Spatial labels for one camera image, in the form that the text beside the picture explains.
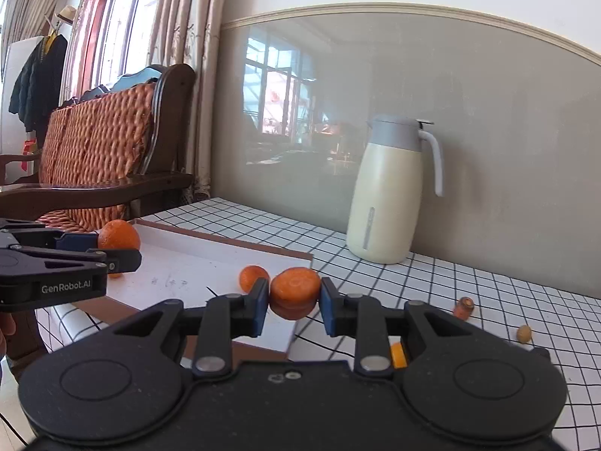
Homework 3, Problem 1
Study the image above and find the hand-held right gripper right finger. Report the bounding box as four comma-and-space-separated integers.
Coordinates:
320, 278, 476, 379

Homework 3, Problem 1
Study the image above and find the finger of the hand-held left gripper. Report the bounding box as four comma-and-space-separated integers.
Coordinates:
0, 218, 100, 252
9, 245, 142, 276

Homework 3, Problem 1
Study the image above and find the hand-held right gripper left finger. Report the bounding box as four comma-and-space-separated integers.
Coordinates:
113, 278, 270, 379

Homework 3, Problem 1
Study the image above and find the large orange tangerine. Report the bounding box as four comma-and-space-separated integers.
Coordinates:
97, 219, 142, 279

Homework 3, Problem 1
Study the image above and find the thick orange carrot chunk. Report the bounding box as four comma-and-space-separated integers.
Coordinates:
269, 267, 323, 321

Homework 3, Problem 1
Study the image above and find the brown-edged white cardboard box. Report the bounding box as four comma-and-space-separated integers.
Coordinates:
75, 218, 314, 363

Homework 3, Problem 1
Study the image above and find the small carrot end piece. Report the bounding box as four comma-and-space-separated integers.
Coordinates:
453, 296, 475, 321

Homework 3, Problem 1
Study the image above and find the carrot piece on board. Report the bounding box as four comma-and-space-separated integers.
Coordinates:
239, 265, 271, 295

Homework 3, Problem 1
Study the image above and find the thin orange carrot slice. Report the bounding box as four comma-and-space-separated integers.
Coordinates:
390, 341, 409, 370

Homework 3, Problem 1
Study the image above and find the orange woven seat cushion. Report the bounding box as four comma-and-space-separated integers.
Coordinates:
36, 82, 159, 234

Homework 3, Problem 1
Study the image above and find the red paper ornament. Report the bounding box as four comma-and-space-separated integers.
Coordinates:
21, 138, 39, 171

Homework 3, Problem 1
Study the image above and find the cream thermos jug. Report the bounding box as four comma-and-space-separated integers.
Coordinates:
346, 114, 445, 265

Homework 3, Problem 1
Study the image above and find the white checked tablecloth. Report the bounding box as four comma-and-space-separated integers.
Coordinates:
47, 197, 601, 451

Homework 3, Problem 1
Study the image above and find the dark wooden sofa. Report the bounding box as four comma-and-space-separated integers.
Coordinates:
0, 63, 197, 377

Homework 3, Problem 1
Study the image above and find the black jacket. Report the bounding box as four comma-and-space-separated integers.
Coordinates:
8, 32, 69, 135

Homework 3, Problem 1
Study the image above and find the blue cloth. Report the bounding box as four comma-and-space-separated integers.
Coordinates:
77, 66, 163, 102

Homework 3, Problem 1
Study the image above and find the straw hat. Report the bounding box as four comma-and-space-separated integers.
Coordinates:
44, 5, 79, 27

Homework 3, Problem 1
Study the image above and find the red-framed window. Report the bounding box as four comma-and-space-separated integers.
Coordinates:
91, 0, 175, 91

